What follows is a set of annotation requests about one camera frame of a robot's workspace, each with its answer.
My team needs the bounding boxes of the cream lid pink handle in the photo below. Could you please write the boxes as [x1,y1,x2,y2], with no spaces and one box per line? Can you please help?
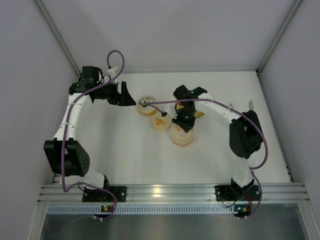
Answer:
[171,124,195,144]

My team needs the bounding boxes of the cream lid orange handle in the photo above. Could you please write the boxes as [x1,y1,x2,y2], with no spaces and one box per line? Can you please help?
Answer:
[149,112,172,132]

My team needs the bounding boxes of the sushi roll piece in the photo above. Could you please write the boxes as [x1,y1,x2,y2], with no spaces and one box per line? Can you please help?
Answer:
[139,100,148,108]

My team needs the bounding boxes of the metal tongs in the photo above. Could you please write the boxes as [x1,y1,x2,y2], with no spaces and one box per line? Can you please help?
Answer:
[228,100,254,111]

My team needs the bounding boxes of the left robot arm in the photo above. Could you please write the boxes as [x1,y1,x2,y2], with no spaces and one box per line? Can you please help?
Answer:
[43,66,136,192]

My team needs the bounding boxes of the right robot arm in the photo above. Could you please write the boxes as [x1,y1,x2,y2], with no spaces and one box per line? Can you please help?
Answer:
[172,85,265,195]

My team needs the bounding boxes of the pink lunch bowl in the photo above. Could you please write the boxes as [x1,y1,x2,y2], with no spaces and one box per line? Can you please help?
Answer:
[172,138,194,147]

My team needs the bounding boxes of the orange lunch bowl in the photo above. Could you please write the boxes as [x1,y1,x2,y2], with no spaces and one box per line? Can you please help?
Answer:
[136,95,157,117]

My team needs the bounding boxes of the round bamboo tray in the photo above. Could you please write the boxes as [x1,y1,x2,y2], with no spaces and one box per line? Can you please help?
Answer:
[194,111,204,118]

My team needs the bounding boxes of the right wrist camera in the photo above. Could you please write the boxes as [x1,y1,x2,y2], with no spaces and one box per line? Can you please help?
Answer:
[161,103,177,119]

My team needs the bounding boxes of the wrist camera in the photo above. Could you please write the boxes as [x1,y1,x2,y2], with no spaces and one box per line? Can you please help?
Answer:
[161,103,177,119]
[104,66,121,81]

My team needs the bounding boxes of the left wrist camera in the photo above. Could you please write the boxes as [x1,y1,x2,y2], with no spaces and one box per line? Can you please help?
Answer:
[104,66,121,81]

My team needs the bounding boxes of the aluminium front rail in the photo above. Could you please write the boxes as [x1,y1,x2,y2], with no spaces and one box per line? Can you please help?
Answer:
[37,182,310,205]

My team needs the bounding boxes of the right aluminium frame post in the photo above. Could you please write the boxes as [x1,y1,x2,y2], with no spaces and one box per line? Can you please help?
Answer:
[255,0,304,77]

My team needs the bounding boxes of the aluminium frame post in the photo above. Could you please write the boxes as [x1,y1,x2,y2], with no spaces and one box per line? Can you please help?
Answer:
[255,0,304,77]
[32,0,81,77]

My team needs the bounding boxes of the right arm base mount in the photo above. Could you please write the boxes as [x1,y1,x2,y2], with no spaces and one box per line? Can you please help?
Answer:
[214,179,261,202]

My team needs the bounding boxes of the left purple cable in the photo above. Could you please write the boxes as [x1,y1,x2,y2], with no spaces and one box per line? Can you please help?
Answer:
[61,50,126,221]

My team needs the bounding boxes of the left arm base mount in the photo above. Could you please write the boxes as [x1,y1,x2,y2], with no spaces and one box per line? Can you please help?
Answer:
[82,186,127,203]

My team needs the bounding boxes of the slotted cable duct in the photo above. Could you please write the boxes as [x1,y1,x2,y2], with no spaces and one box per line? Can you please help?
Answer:
[47,204,236,215]

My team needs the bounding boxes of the left aluminium frame post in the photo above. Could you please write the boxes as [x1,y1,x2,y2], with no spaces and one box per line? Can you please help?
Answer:
[32,0,81,77]

